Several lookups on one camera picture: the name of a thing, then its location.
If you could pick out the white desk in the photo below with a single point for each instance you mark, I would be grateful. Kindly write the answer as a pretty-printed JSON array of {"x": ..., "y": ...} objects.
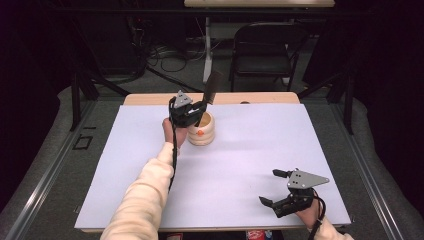
[{"x": 207, "y": 50}]

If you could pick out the black folding chair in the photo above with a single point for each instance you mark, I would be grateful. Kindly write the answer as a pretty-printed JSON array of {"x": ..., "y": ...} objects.
[{"x": 263, "y": 65}]

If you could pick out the black metal frame stand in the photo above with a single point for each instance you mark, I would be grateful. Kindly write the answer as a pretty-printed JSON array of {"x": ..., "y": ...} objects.
[
  {"x": 76, "y": 100},
  {"x": 348, "y": 103}
]

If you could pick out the cream ribbed cup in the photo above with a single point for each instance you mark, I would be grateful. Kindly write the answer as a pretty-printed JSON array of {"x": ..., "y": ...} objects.
[{"x": 204, "y": 136}]

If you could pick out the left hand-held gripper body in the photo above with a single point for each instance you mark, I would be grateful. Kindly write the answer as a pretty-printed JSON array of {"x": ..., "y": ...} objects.
[{"x": 182, "y": 113}]

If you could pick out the white table mat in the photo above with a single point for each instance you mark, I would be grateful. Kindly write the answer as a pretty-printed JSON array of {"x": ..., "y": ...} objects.
[{"x": 240, "y": 160}]

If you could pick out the black horizontal frame bar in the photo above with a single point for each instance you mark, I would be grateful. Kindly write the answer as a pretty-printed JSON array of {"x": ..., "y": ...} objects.
[{"x": 133, "y": 12}]

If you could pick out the short black tape strip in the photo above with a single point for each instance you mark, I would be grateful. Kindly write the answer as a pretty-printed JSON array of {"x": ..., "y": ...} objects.
[{"x": 89, "y": 127}]

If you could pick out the person's left hand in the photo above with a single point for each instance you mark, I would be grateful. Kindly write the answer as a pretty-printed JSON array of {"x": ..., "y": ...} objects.
[{"x": 175, "y": 135}]

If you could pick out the black kitchen knife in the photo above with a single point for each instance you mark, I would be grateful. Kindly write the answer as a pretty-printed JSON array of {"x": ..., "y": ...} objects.
[{"x": 213, "y": 86}]

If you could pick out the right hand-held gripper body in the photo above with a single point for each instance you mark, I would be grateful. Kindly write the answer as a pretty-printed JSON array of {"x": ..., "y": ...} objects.
[{"x": 305, "y": 180}]

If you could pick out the red packet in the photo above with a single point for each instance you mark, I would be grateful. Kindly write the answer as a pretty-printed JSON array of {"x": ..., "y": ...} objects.
[{"x": 255, "y": 235}]

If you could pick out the person's right hand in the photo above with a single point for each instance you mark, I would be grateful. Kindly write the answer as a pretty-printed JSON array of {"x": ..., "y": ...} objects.
[{"x": 310, "y": 215}]

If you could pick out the metal floor rail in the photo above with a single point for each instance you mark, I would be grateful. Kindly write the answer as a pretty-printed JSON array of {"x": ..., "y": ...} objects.
[
  {"x": 50, "y": 171},
  {"x": 370, "y": 176}
]

